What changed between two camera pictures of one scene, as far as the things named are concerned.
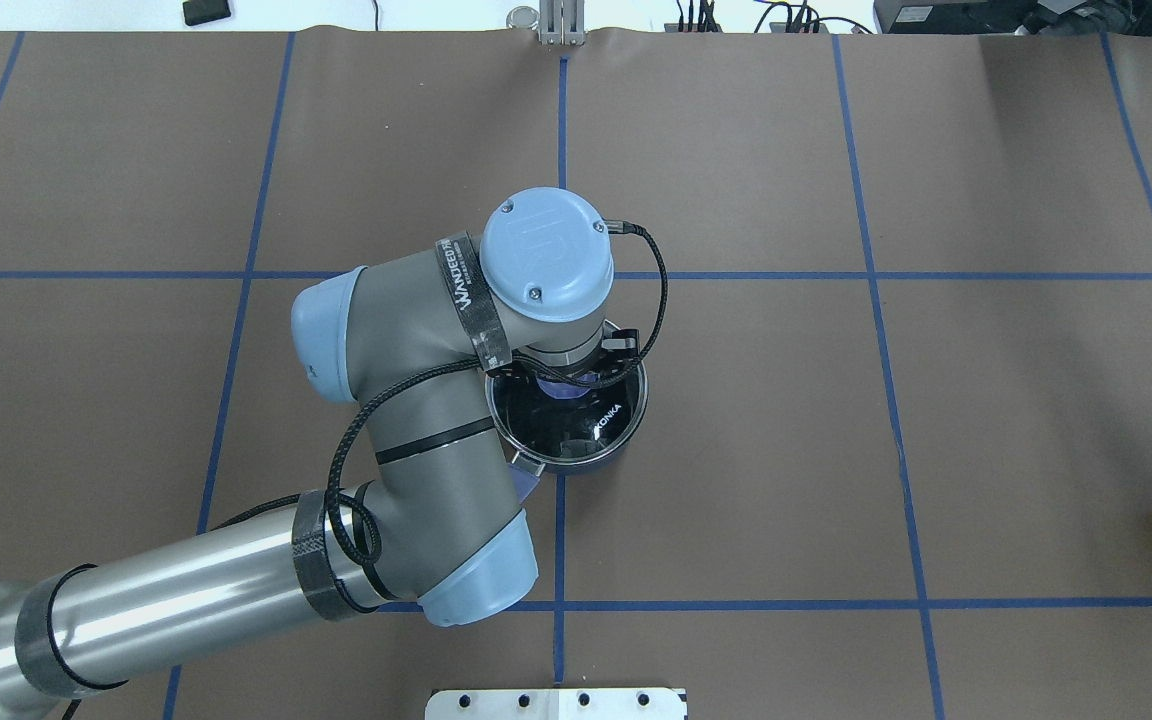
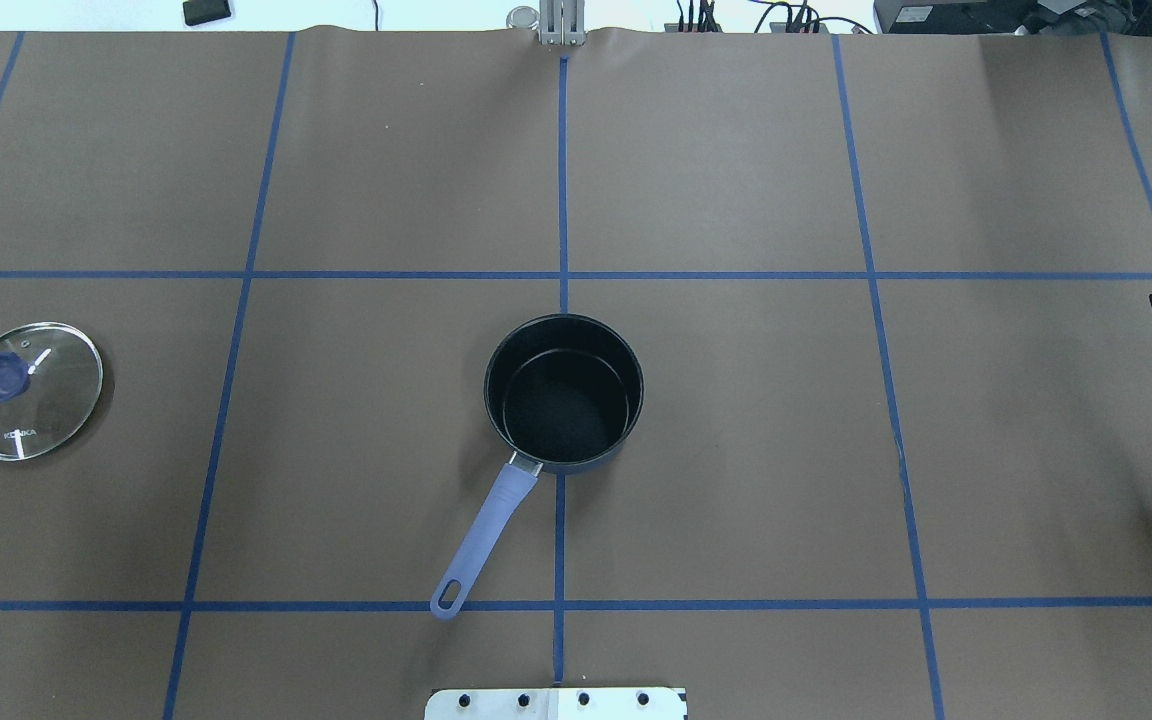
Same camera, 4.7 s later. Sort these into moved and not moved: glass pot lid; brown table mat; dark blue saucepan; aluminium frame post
Moved: glass pot lid
Not moved: brown table mat; aluminium frame post; dark blue saucepan
